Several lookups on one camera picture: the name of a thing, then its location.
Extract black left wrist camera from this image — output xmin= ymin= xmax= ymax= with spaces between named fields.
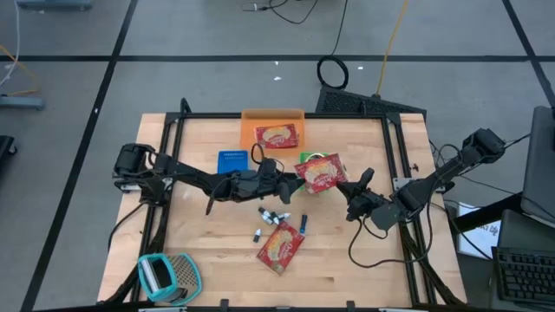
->
xmin=277 ymin=184 xmax=294 ymax=205

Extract white paper sheet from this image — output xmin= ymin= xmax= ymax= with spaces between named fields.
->
xmin=457 ymin=203 xmax=502 ymax=260

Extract coiled black floor cable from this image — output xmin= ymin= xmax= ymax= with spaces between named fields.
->
xmin=316 ymin=0 xmax=350 ymax=91

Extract red snack packet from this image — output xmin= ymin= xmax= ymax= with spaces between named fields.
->
xmin=254 ymin=123 xmax=300 ymax=150
xmin=256 ymin=220 xmax=306 ymax=276
xmin=293 ymin=153 xmax=349 ymax=195

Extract thin yellow floor cable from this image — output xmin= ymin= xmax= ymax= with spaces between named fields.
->
xmin=0 ymin=42 xmax=42 ymax=97

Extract black metal bar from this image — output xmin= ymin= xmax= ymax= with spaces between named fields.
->
xmin=450 ymin=192 xmax=524 ymax=233

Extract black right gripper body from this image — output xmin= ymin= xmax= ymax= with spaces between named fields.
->
xmin=346 ymin=185 xmax=392 ymax=223

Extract orange plastic tray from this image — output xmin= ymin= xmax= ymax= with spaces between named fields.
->
xmin=239 ymin=107 xmax=307 ymax=158

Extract green plastic basket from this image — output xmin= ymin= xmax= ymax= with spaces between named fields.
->
xmin=297 ymin=150 xmax=331 ymax=194

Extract blue plastic basket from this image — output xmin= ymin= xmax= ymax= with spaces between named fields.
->
xmin=217 ymin=150 xmax=251 ymax=175

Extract tape roll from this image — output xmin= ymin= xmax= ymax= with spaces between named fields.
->
xmin=303 ymin=150 xmax=330 ymax=163

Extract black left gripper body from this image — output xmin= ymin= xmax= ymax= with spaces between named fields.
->
xmin=242 ymin=159 xmax=288 ymax=201

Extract thin black floor cable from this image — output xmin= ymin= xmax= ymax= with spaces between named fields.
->
xmin=240 ymin=0 xmax=322 ymax=25

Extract black floor equipment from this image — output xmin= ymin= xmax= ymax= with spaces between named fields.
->
xmin=0 ymin=134 xmax=18 ymax=174

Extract black open laptop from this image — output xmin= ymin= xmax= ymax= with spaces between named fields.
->
xmin=491 ymin=209 xmax=555 ymax=311

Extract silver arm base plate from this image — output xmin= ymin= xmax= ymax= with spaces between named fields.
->
xmin=392 ymin=176 xmax=417 ymax=192
xmin=113 ymin=175 xmax=142 ymax=195

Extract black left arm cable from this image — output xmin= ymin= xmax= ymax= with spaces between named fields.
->
xmin=205 ymin=142 xmax=266 ymax=217

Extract teal box grater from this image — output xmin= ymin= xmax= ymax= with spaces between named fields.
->
xmin=137 ymin=252 xmax=203 ymax=303

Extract black aluminium table frame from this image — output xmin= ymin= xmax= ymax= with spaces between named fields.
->
xmin=97 ymin=97 xmax=467 ymax=311

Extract long yellow cable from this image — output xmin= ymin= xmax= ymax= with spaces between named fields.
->
xmin=375 ymin=0 xmax=410 ymax=97

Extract white floor cable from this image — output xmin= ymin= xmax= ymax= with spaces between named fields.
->
xmin=0 ymin=0 xmax=22 ymax=88

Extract grey metal floor base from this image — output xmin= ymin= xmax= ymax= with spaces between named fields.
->
xmin=0 ymin=94 xmax=46 ymax=111
xmin=16 ymin=0 xmax=95 ymax=10

